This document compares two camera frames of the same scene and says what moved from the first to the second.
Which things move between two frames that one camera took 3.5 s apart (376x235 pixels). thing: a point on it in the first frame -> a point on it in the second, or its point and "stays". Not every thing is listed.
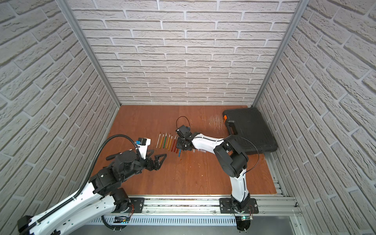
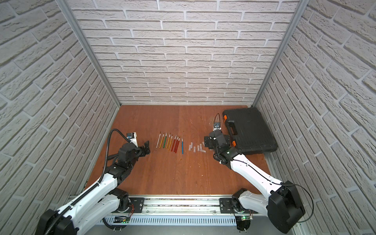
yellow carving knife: [168, 141] stays
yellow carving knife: [170, 142] stays
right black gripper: [178, 141] -> [207, 142]
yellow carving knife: [161, 141] stays
